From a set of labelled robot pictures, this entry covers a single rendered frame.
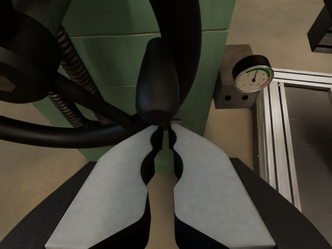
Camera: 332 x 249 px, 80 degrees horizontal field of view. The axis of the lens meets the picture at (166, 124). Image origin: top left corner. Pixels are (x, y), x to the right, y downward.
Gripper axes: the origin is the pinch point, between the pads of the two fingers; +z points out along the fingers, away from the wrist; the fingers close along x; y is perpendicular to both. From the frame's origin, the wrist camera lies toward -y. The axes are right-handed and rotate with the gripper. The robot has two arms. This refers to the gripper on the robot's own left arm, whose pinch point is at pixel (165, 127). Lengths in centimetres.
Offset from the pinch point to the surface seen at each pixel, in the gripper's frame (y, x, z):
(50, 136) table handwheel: 6.4, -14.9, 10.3
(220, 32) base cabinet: -3.7, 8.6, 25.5
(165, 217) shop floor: 67, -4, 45
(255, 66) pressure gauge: 1.0, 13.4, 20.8
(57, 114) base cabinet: 14.5, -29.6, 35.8
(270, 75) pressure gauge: 2.8, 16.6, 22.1
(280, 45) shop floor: 13, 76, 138
